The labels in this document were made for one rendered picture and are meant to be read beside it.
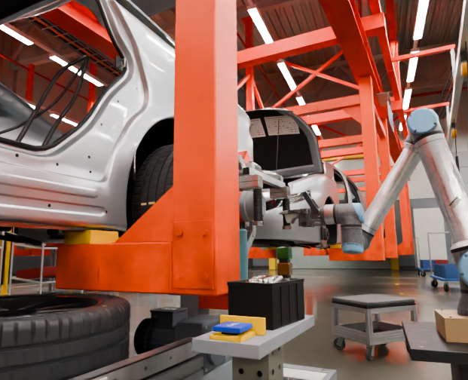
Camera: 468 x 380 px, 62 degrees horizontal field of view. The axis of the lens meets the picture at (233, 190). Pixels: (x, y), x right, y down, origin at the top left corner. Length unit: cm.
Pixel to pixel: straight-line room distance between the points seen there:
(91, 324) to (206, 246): 37
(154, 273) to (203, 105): 55
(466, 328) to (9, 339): 150
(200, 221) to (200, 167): 17
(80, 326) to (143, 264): 35
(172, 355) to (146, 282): 27
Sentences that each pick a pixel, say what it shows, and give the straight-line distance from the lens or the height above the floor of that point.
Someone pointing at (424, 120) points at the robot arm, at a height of 116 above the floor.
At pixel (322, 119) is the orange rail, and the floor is 327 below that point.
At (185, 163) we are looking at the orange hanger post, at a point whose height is 92.
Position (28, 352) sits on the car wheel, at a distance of 100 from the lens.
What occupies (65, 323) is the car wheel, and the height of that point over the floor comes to 49.
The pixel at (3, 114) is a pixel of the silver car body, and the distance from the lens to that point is 347.
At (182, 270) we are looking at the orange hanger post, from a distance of 120.
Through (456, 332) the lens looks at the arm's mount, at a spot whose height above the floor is 34.
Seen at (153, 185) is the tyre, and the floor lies 92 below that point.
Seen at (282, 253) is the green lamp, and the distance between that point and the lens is 126.
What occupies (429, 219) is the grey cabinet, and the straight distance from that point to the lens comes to 1315.
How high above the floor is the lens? 64
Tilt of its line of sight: 9 degrees up
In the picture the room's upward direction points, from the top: 1 degrees counter-clockwise
